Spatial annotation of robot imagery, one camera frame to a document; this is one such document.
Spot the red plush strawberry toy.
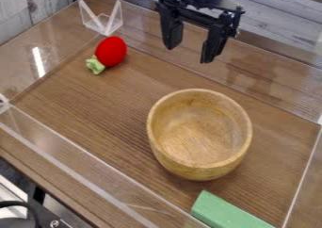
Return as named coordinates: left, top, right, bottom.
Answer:
left=86, top=36, right=127, bottom=74

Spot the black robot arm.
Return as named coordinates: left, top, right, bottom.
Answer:
left=157, top=0, right=246, bottom=63

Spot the black table leg bracket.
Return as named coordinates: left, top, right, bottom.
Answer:
left=27, top=184, right=86, bottom=228

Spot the green foam block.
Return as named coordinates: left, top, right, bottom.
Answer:
left=191, top=190, right=275, bottom=228

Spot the clear acrylic corner bracket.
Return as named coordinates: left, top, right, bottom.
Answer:
left=78, top=0, right=123, bottom=37

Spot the black cable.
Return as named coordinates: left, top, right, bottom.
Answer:
left=0, top=201, right=42, bottom=228

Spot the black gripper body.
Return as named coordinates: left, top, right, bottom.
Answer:
left=159, top=0, right=246, bottom=29

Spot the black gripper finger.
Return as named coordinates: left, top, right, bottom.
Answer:
left=161, top=6, right=183, bottom=50
left=201, top=24, right=227, bottom=63

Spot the wooden bowl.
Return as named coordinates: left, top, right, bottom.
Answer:
left=146, top=89, right=253, bottom=181

